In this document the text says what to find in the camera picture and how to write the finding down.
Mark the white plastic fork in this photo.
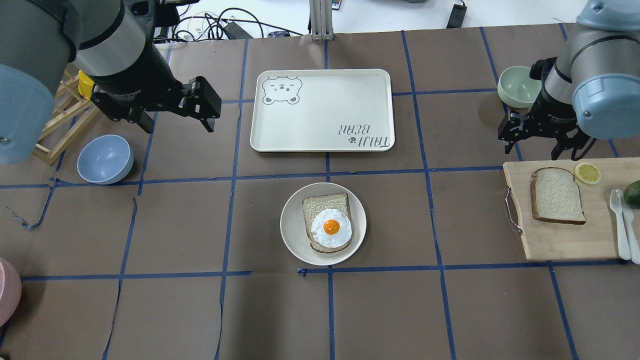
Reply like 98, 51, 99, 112
609, 189, 631, 260

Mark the cream bear tray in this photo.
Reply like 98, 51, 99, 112
250, 68, 396, 153

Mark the fried egg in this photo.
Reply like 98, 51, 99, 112
310, 208, 353, 249

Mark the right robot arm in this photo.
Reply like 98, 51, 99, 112
497, 0, 640, 161

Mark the cream round plate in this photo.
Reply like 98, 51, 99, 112
279, 182, 367, 266

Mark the lemon slice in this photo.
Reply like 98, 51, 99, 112
573, 162, 602, 185

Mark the avocado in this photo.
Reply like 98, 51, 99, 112
622, 180, 640, 210

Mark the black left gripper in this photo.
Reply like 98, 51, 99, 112
90, 76, 222, 134

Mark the small power brick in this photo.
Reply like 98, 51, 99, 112
446, 2, 467, 29

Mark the bread slice under egg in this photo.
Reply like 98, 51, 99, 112
302, 193, 354, 254

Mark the wooden mug rack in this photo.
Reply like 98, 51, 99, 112
32, 70, 102, 166

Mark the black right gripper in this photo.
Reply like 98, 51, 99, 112
497, 97, 597, 161

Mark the white plastic knife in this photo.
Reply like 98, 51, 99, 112
616, 189, 640, 265

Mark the wooden cutting board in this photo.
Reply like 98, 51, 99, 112
503, 157, 640, 261

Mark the yellow mug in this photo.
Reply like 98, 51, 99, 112
77, 70, 94, 100

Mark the bread slice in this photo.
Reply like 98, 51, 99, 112
302, 193, 354, 254
530, 167, 586, 225

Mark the blue bowl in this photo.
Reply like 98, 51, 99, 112
77, 134, 134, 185

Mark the aluminium frame post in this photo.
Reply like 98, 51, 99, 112
309, 0, 335, 42

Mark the light green bowl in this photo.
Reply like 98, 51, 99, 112
497, 66, 542, 109

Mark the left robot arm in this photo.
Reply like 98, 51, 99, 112
0, 0, 222, 165

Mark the pink bowl with ice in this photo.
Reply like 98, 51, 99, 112
0, 257, 22, 326

